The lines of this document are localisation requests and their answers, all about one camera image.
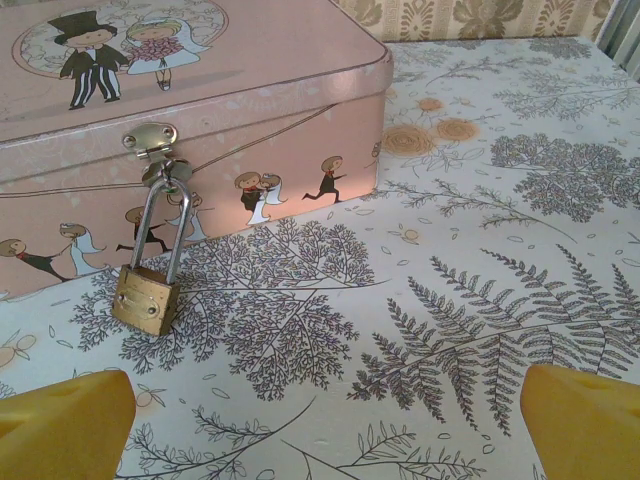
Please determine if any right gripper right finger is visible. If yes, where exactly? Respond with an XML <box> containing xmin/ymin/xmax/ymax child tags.
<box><xmin>519</xmin><ymin>363</ymin><xmax>640</xmax><ymax>480</ymax></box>

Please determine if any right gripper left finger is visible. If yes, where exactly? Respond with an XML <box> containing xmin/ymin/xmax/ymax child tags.
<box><xmin>0</xmin><ymin>369</ymin><xmax>137</xmax><ymax>480</ymax></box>

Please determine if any brass padlock with steel shackle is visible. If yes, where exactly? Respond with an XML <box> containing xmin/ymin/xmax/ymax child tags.
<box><xmin>110</xmin><ymin>164</ymin><xmax>192</xmax><ymax>337</ymax></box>

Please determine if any pink wedding print tin box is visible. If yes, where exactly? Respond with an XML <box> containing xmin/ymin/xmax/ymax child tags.
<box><xmin>0</xmin><ymin>0</ymin><xmax>394</xmax><ymax>301</ymax></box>

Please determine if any aluminium frame post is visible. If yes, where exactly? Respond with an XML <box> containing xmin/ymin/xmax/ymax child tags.
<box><xmin>594</xmin><ymin>0</ymin><xmax>640</xmax><ymax>81</ymax></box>

